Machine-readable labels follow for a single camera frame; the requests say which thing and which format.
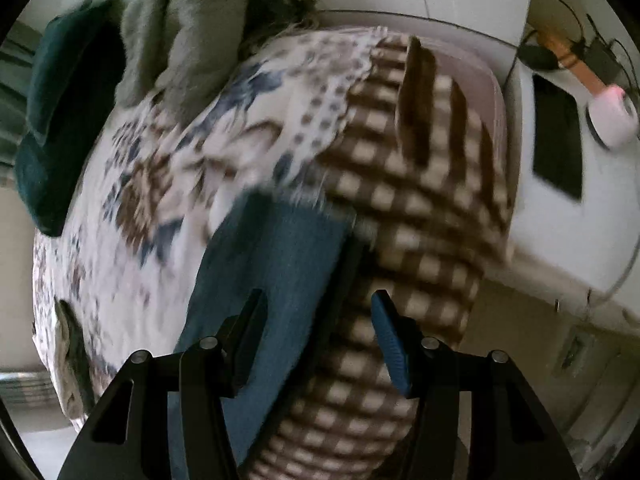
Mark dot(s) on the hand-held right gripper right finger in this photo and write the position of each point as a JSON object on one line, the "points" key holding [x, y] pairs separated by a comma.
{"points": [[387, 340]]}

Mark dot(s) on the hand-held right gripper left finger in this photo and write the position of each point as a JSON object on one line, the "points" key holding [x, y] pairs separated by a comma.
{"points": [[247, 325]]}

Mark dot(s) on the blue jeans pants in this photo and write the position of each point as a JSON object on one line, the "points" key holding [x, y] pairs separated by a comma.
{"points": [[280, 260]]}

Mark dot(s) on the white nightstand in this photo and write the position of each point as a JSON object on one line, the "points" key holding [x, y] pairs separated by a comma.
{"points": [[550, 230]]}

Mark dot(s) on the floral bedspread with checked border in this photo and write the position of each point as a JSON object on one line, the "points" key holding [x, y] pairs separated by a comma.
{"points": [[210, 125]]}

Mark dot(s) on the grey striped curtain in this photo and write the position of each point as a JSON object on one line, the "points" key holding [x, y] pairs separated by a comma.
{"points": [[12, 100], [25, 385]]}

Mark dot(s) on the dark green pillow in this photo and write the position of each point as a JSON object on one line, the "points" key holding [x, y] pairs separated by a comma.
{"points": [[75, 65], [42, 185]]}

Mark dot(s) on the brown checkered blanket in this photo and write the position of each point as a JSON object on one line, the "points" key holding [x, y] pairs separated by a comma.
{"points": [[475, 75]]}

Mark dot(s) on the grey crumpled garment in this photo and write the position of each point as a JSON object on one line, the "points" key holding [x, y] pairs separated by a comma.
{"points": [[200, 25]]}

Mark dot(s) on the black round object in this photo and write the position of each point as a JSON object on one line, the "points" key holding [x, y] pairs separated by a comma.
{"points": [[536, 56]]}

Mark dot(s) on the black power adapter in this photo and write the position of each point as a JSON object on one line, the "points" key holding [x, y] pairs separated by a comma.
{"points": [[602, 60]]}

